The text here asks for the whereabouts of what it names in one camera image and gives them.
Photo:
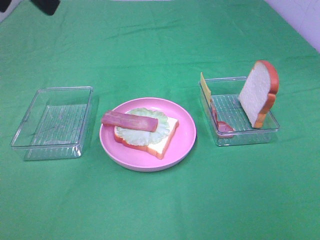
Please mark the clear plastic tray left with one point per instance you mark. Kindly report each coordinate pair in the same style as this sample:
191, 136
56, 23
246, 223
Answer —
55, 124

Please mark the pink round plate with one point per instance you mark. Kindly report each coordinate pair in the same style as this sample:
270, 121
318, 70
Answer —
138, 160

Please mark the green lettuce leaf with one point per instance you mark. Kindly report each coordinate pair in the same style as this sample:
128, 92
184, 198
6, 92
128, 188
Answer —
143, 137

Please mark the yellow cheese slice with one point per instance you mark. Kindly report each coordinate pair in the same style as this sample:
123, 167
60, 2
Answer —
205, 89

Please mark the green tablecloth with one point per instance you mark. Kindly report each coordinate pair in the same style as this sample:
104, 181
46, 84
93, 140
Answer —
127, 50

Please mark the bread slice with brown crust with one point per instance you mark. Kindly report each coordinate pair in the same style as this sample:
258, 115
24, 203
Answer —
158, 150

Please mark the bacon strip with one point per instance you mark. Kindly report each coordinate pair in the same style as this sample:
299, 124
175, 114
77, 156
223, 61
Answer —
129, 121
224, 130

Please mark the clear plastic tray right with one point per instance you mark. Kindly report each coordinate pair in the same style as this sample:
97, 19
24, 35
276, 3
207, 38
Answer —
224, 92

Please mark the clear plastic tray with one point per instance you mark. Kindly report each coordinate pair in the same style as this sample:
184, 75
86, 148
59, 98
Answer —
224, 92
55, 124

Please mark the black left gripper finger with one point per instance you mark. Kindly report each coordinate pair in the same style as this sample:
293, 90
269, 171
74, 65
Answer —
48, 7
4, 4

